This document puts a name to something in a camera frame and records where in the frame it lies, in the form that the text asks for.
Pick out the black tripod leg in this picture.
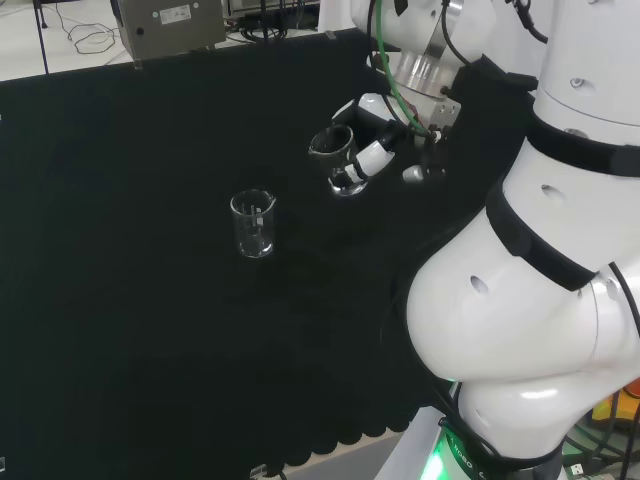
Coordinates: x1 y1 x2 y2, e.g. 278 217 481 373
31 0 50 75

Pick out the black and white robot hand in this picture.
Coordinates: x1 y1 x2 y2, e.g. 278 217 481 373
330 92 464 185

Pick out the yellow stop button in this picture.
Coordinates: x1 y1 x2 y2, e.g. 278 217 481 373
592 377 640 432

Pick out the green cable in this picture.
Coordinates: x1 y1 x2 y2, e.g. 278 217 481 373
374 0 437 137

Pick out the black bench cloth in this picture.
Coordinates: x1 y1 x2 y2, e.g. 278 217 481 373
0 27 541 480

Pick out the grey metal box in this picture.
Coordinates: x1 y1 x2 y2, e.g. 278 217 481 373
110 0 227 63

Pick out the thin white and black cable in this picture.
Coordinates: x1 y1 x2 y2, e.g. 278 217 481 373
49 0 122 57

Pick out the clear glass beaker with water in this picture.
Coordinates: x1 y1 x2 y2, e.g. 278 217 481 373
308 125 370 198

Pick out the black cable bundle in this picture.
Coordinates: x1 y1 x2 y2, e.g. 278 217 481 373
225 12 321 45

